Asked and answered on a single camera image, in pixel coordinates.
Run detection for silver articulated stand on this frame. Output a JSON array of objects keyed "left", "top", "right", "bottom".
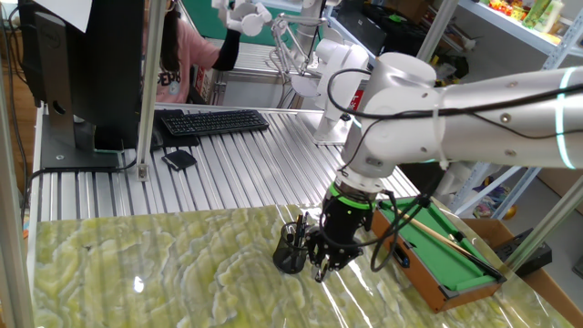
[{"left": 268, "top": 12, "right": 329, "bottom": 99}]

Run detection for black monitor cable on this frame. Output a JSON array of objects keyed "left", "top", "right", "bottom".
[{"left": 20, "top": 157, "right": 138, "bottom": 220}]

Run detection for white teleoperation handle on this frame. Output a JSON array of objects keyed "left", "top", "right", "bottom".
[{"left": 211, "top": 0, "right": 273, "bottom": 37}]

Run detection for black plastic stand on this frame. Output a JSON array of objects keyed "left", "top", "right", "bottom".
[{"left": 494, "top": 227, "right": 553, "bottom": 278}]

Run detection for black keyboard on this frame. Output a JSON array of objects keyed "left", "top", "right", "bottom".
[{"left": 160, "top": 108, "right": 271, "bottom": 138}]

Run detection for black computer monitor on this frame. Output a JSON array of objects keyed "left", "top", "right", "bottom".
[{"left": 16, "top": 0, "right": 147, "bottom": 172}]

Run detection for black wallet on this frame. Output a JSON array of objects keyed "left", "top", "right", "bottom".
[{"left": 161, "top": 149, "right": 199, "bottom": 172}]

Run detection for aluminium frame post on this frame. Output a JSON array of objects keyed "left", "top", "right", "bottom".
[
  {"left": 0, "top": 67, "right": 36, "bottom": 328},
  {"left": 416, "top": 0, "right": 460, "bottom": 63},
  {"left": 135, "top": 0, "right": 168, "bottom": 182},
  {"left": 503, "top": 175, "right": 583, "bottom": 274}
]

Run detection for person in pink shirt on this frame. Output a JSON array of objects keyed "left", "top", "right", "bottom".
[{"left": 154, "top": 0, "right": 222, "bottom": 105}]

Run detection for brown cardboard box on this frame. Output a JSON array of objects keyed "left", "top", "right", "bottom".
[{"left": 462, "top": 217, "right": 583, "bottom": 327}]

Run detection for colourful toy pile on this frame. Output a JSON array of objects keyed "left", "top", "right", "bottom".
[{"left": 473, "top": 177, "right": 518, "bottom": 220}]

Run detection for white metal shelf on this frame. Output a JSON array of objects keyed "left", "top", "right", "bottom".
[{"left": 325, "top": 0, "right": 583, "bottom": 220}]

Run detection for black sleeved forearm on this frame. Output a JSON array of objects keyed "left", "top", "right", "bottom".
[{"left": 211, "top": 27, "right": 242, "bottom": 72}]

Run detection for black storage case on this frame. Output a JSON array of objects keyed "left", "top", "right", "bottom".
[{"left": 335, "top": 6, "right": 427, "bottom": 58}]

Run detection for white paper note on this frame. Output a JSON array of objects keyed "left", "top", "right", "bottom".
[{"left": 34, "top": 0, "right": 94, "bottom": 33}]

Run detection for black mesh pen holder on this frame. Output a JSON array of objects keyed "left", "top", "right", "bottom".
[{"left": 271, "top": 221, "right": 316, "bottom": 275}]

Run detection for pale drink bottle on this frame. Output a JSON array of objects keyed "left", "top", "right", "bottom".
[{"left": 535, "top": 0, "right": 566, "bottom": 34}]

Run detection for wooden cue stick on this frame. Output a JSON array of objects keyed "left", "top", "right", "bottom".
[{"left": 394, "top": 208, "right": 505, "bottom": 279}]

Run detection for red yellow snack packs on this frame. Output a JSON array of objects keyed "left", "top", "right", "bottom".
[{"left": 489, "top": 0, "right": 525, "bottom": 22}]

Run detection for green marble pattern mat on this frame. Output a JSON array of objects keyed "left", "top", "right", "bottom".
[{"left": 30, "top": 200, "right": 575, "bottom": 328}]

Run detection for white red carton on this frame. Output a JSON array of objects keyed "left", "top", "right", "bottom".
[{"left": 195, "top": 63, "right": 215, "bottom": 104}]

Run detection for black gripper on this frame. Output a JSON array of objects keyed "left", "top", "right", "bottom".
[{"left": 304, "top": 194, "right": 374, "bottom": 275}]

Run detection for mini pool table toy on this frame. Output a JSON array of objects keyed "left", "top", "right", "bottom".
[{"left": 370, "top": 194, "right": 507, "bottom": 313}]

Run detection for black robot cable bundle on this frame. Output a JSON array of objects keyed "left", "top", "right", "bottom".
[{"left": 318, "top": 67, "right": 583, "bottom": 274}]

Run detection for silver aluminium case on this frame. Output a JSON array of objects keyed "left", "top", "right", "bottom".
[{"left": 210, "top": 38, "right": 382, "bottom": 110}]

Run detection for black mouse pad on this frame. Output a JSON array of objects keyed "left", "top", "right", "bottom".
[{"left": 152, "top": 108, "right": 201, "bottom": 149}]

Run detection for black clip pen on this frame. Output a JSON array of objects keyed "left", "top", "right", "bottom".
[{"left": 293, "top": 211, "right": 311, "bottom": 250}]

